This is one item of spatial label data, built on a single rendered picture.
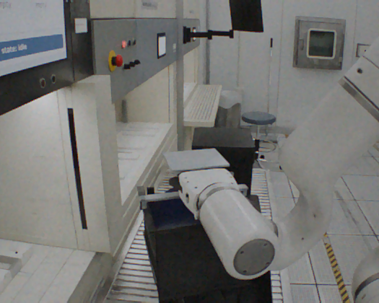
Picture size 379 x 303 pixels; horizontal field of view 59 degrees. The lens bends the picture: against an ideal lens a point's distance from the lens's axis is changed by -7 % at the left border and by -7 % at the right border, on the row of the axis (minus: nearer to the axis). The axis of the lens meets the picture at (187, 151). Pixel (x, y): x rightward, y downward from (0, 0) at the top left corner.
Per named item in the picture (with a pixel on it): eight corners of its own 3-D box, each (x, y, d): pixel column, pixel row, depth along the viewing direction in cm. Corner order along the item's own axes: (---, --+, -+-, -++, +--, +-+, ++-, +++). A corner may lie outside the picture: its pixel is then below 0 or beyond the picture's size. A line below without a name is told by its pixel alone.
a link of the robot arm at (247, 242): (260, 203, 60) (218, 180, 57) (298, 246, 48) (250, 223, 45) (232, 241, 62) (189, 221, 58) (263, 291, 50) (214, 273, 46)
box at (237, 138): (252, 198, 167) (255, 147, 158) (190, 196, 169) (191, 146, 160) (247, 172, 193) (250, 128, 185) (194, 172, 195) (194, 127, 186)
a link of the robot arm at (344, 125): (395, 126, 51) (265, 247, 63) (333, 67, 45) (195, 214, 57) (427, 160, 43) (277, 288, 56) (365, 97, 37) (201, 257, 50)
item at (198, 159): (151, 315, 74) (143, 185, 63) (140, 260, 93) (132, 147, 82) (256, 296, 80) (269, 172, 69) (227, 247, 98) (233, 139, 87)
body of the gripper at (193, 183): (190, 228, 61) (177, 198, 71) (245, 220, 64) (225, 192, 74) (190, 189, 59) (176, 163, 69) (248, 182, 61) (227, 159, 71)
